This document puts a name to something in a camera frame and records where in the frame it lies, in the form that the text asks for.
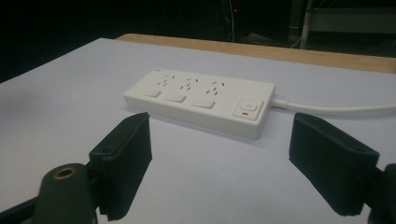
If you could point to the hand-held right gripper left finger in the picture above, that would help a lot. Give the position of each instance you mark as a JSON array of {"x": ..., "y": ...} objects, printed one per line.
[{"x": 124, "y": 158}]

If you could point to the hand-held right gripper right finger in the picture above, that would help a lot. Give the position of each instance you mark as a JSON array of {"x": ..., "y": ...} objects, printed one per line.
[{"x": 330, "y": 161}]

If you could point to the white power strip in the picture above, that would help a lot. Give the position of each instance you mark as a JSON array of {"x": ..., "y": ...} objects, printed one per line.
[{"x": 205, "y": 99}]

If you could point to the metal stand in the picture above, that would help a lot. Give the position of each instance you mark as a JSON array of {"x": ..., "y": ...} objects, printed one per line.
[{"x": 339, "y": 18}]

